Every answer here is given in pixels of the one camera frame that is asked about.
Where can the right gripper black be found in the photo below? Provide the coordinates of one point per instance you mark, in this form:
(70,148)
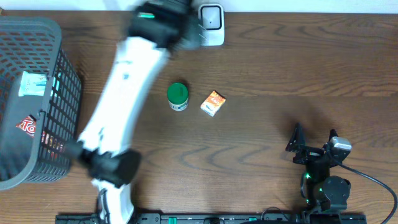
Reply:
(309,153)

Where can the small orange box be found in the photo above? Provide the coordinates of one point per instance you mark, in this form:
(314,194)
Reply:
(213,103)

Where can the green lid white jar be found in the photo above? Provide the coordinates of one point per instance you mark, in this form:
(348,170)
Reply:
(178,97)

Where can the red chocolate bar wrapper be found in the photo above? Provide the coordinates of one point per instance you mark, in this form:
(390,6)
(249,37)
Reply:
(28,125)

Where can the green wet wipes packet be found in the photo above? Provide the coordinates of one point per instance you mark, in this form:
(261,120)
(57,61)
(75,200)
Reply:
(32,84)

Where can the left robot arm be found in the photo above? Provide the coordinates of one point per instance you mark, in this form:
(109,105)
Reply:
(154,30)

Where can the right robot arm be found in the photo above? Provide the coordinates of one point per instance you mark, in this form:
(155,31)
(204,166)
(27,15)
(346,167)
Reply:
(326,194)

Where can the grey plastic mesh basket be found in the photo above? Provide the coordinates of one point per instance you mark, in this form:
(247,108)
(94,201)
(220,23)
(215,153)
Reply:
(34,44)

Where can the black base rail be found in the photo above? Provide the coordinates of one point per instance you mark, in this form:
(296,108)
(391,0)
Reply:
(156,218)

